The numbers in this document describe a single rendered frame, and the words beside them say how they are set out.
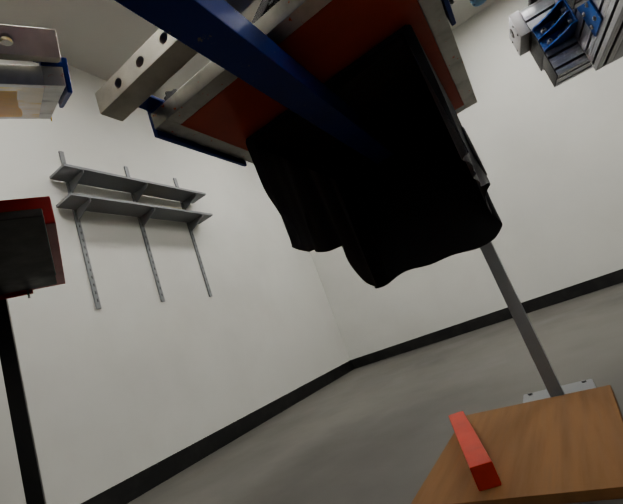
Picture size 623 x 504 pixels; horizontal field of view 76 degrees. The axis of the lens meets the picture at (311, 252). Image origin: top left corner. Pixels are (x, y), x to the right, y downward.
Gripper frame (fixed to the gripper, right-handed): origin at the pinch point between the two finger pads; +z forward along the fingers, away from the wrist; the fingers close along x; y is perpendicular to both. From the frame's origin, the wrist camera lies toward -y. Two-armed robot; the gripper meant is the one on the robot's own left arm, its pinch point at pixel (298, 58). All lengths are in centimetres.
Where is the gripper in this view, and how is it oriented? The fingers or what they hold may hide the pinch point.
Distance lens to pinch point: 97.0
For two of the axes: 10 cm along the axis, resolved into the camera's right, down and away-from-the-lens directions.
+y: 8.0, -4.0, -4.4
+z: 3.4, 9.2, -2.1
